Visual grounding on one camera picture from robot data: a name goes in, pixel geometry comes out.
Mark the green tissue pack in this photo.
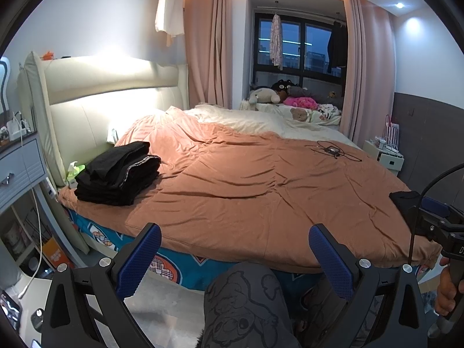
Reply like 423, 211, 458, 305
66, 161, 85, 189

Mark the orange box under nightstand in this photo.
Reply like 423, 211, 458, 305
42, 236, 74, 269

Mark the grey left nightstand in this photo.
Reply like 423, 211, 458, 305
0, 132, 46, 215

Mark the folded black garment right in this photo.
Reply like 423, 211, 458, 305
389, 191, 421, 220

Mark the black bear plush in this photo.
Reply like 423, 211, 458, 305
271, 79, 296, 92

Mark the person right hand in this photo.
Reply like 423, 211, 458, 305
435, 257, 463, 317

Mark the white charging cable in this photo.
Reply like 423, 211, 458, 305
16, 111, 44, 300

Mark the hanging black garment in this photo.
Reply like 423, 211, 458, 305
327, 21, 348, 73

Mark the blue cartoon bed sheet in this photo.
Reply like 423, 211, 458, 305
68, 200, 436, 294

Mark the cream padded headboard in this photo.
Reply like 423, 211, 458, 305
17, 52, 190, 187

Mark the hanging white garment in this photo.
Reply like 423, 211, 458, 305
155, 0, 185, 47

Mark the orange bed blanket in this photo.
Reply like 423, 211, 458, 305
58, 108, 441, 273

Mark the brown teddy bear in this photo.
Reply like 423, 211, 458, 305
290, 108, 308, 122

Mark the white right nightstand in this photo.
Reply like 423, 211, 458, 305
362, 141, 404, 176

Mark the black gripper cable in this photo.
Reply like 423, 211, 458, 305
407, 162, 464, 266

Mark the pink plush blanket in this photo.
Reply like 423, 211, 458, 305
283, 97, 318, 110

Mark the beige plush toy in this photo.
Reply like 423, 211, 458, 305
248, 88, 281, 111

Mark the left pink curtain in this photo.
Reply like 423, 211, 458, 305
184, 0, 232, 108

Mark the pink curtain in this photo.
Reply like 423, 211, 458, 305
340, 0, 396, 147
184, 0, 232, 108

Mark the dark framed window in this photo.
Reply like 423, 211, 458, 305
252, 13, 347, 88

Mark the right pink curtain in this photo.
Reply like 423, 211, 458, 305
340, 0, 396, 147

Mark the black cable on bed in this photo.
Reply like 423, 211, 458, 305
303, 140, 363, 164

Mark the stack of folded black clothes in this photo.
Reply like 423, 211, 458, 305
75, 142, 161, 206

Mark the hanging floral garment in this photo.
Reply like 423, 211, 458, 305
269, 14, 283, 70

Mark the cream bed sheet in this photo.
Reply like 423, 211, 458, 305
182, 104, 359, 149

